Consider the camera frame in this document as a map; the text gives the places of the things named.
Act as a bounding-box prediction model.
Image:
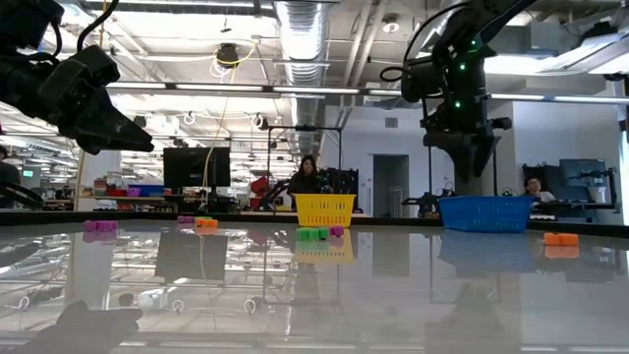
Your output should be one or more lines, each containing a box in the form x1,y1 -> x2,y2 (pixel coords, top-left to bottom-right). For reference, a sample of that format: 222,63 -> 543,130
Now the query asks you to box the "blue plastic basket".
436,195 -> 536,234

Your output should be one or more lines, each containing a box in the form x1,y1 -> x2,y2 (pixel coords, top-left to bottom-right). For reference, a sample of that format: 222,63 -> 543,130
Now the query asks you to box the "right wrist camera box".
400,59 -> 446,103

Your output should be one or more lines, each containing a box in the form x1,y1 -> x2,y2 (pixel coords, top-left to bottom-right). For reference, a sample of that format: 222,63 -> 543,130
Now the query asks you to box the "black monitor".
162,147 -> 232,189

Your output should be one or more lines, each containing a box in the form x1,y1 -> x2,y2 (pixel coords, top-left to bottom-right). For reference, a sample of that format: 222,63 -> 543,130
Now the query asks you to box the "blue storage bin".
128,183 -> 166,198

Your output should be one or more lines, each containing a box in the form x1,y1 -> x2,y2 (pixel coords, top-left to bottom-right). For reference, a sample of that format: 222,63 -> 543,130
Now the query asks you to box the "red chair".
249,175 -> 270,210

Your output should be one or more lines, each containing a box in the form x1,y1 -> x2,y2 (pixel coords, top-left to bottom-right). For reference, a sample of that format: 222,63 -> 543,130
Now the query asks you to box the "yellow hanging cable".
200,42 -> 258,207

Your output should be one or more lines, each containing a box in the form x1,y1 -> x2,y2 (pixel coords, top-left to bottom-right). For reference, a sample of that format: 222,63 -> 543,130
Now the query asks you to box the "gray door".
372,153 -> 411,219

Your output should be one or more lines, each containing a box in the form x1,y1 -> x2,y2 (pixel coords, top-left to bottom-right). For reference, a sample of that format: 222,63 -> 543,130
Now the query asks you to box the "computer monitor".
558,157 -> 608,189

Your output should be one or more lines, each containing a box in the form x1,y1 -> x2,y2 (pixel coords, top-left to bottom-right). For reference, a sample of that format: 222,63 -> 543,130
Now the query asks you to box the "person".
0,144 -> 23,209
522,175 -> 557,205
286,154 -> 328,197

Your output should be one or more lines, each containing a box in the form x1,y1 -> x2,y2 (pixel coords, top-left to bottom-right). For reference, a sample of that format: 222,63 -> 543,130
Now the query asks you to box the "black aluminium table frame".
0,209 -> 629,232

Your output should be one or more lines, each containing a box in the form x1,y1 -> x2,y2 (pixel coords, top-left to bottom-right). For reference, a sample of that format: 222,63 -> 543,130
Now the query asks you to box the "yellow plastic basket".
294,193 -> 357,228

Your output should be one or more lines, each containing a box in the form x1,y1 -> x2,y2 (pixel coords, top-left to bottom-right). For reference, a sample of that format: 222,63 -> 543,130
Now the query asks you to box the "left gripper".
48,90 -> 155,156

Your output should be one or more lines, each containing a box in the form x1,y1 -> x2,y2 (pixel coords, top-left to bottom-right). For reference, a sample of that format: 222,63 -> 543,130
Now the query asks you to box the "black curved tube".
0,181 -> 45,208

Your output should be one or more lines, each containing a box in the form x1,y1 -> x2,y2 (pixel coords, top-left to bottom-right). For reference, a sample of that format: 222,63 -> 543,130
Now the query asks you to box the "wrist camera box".
37,44 -> 122,110
400,59 -> 446,103

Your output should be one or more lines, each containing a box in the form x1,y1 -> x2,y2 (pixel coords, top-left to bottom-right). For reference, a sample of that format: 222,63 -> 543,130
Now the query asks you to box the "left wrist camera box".
37,44 -> 122,110

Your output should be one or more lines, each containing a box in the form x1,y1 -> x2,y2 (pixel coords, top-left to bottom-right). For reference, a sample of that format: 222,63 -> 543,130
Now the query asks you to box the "black ceiling dome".
215,42 -> 241,70

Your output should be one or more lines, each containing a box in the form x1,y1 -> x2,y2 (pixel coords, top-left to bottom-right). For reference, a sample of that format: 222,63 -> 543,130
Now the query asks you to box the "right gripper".
423,115 -> 512,182

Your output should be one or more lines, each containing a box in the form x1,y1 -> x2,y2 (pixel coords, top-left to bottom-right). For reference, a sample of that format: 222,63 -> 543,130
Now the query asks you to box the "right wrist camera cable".
378,1 -> 468,85

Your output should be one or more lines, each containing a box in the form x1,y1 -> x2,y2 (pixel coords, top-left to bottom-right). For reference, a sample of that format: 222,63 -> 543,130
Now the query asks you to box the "white pillar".
78,149 -> 123,212

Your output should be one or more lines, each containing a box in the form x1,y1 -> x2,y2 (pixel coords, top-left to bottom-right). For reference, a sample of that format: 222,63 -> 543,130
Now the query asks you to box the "silver ventilation duct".
272,0 -> 332,154

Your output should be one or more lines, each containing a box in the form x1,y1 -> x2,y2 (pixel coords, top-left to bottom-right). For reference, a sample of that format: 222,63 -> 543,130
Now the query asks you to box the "long light bar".
105,81 -> 417,99

